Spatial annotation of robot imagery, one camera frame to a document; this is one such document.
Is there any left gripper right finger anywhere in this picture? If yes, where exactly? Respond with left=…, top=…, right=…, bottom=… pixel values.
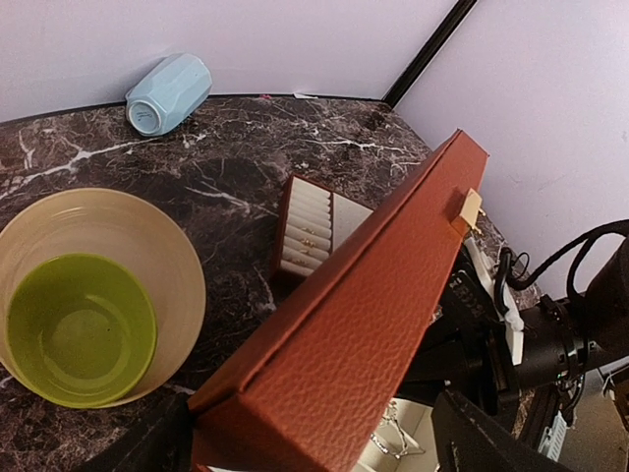
left=431, top=389, right=569, bottom=472

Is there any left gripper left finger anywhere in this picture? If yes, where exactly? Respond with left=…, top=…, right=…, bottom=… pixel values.
left=83, top=393, right=192, bottom=471

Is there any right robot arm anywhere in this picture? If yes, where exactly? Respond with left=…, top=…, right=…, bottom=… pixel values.
left=397, top=220, right=628, bottom=471

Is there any large red jewelry box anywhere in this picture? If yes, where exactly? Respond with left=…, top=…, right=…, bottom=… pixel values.
left=189, top=131, right=488, bottom=471

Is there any green bowl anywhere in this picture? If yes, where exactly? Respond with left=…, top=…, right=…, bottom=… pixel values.
left=5, top=254, right=158, bottom=409

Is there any small red jewelry tray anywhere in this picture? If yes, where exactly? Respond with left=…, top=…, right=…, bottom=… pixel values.
left=269, top=174, right=373, bottom=298

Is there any beige plate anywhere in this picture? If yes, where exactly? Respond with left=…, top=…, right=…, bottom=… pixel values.
left=1, top=188, right=206, bottom=405

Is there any light blue faceted cup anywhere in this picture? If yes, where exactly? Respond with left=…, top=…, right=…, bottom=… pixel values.
left=125, top=53, right=212, bottom=137

